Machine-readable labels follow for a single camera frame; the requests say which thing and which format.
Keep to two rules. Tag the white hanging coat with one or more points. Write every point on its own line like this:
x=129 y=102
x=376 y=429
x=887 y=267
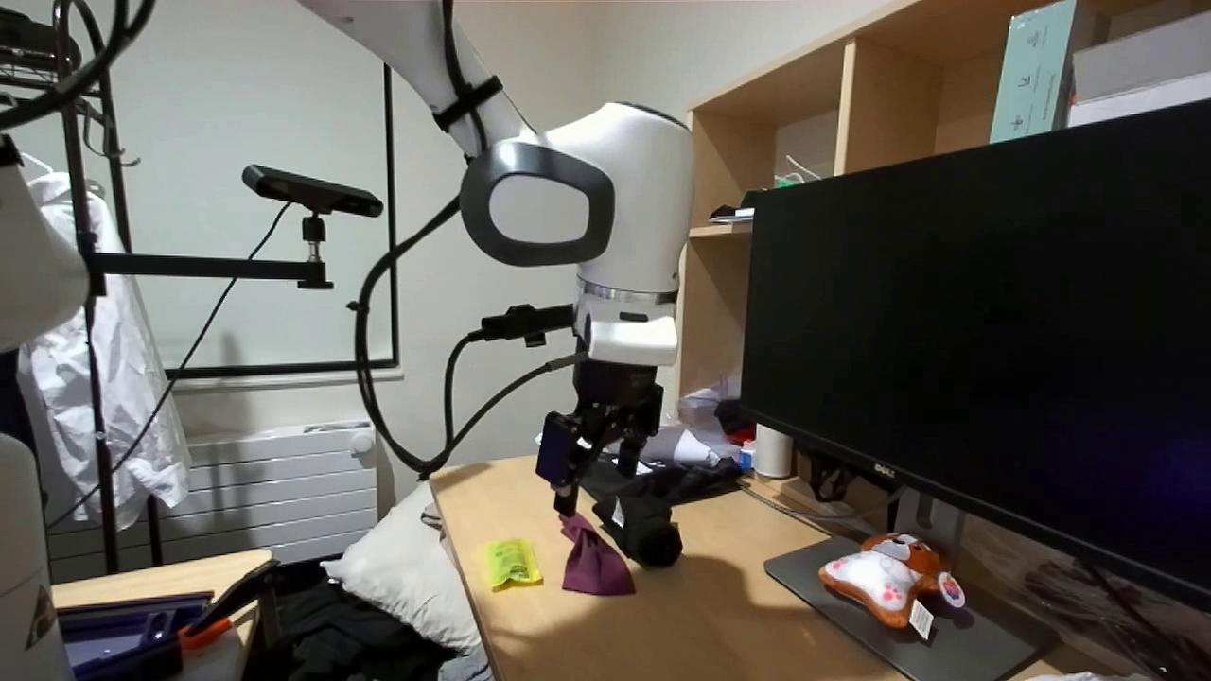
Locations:
x=114 y=378

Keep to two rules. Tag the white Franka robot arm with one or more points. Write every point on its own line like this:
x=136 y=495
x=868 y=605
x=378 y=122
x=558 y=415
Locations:
x=628 y=202

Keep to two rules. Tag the teal book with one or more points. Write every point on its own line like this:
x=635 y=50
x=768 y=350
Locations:
x=1033 y=70

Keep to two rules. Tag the black plastic bag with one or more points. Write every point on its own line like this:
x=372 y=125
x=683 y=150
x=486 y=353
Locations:
x=705 y=477

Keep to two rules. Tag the black cloth with white label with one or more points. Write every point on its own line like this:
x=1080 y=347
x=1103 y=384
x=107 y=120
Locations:
x=655 y=532

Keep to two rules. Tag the purple plastic tray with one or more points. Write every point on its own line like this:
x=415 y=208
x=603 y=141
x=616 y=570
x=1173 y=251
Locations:
x=117 y=637

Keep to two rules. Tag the maroon cloth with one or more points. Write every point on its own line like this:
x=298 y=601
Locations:
x=595 y=570

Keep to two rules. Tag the large black computer monitor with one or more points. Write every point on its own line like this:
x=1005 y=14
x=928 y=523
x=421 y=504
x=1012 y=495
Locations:
x=997 y=326

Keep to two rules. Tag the black tool orange grip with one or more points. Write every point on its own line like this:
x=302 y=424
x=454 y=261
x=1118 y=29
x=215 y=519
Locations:
x=221 y=617

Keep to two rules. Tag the light wooden shelf unit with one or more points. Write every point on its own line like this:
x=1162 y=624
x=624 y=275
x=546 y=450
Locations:
x=780 y=139

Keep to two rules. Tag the orange white plush toy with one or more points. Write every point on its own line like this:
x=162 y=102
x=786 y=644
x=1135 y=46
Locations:
x=883 y=579

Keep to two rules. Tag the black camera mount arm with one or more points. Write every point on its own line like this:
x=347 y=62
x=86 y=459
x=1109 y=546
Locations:
x=189 y=261

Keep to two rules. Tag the grey storage box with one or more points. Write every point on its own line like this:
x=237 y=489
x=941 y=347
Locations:
x=1139 y=70

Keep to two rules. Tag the yellow-green plastic packet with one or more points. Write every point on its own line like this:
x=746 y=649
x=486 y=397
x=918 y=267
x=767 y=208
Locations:
x=516 y=566

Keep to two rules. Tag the white crumpled cloth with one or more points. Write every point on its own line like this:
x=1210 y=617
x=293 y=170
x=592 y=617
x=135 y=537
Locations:
x=404 y=571

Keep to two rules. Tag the white radiator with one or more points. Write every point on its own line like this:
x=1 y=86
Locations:
x=288 y=485

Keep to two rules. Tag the light wooden side table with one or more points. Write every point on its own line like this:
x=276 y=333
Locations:
x=151 y=571

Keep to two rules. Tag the black stereo camera bar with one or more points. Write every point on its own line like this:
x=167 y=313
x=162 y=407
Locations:
x=309 y=189

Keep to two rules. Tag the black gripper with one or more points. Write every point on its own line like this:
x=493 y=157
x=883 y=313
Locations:
x=621 y=401

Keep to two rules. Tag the dark grey mouse pad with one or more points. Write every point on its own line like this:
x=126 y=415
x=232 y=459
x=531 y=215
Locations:
x=970 y=649

